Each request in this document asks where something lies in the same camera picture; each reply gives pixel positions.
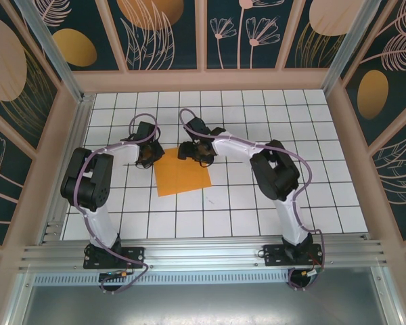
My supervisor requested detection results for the aluminium frame post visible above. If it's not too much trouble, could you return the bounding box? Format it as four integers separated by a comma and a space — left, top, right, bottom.
13, 0, 86, 102
321, 0, 383, 99

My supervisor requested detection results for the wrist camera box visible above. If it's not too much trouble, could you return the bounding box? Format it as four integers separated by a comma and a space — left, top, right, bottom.
188, 116, 211, 138
136, 121, 159, 143

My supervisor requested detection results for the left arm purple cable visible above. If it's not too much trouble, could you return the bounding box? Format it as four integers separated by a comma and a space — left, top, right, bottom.
71, 113, 162, 295

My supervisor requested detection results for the long aluminium mounting rail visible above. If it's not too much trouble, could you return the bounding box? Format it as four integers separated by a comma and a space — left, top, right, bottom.
18, 233, 388, 272

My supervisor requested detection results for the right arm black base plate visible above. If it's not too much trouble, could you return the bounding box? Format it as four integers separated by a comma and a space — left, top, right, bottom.
263, 242, 325, 267

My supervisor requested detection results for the orange paper sheet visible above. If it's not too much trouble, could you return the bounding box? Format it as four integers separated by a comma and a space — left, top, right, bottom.
153, 147, 213, 198

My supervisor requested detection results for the aluminium side rail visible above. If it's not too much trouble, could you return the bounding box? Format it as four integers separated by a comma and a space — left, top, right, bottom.
39, 93, 96, 244

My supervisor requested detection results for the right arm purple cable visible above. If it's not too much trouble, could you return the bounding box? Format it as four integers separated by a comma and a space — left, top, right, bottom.
179, 108, 328, 292

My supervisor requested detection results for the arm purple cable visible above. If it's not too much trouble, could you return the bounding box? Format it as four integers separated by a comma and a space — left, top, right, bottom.
179, 108, 328, 292
71, 113, 162, 295

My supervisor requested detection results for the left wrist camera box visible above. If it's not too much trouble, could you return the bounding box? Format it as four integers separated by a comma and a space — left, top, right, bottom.
136, 121, 159, 143

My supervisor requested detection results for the grey sheet metal panel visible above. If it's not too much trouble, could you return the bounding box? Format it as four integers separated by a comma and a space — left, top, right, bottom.
5, 270, 405, 325

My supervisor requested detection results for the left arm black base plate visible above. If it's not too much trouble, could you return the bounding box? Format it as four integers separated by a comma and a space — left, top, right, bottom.
83, 246, 146, 270

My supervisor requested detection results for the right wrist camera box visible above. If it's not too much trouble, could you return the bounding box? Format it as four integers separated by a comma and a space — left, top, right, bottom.
188, 116, 211, 138

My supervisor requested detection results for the slotted grey cable duct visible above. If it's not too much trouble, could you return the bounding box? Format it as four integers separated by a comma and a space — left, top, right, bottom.
32, 273, 376, 286

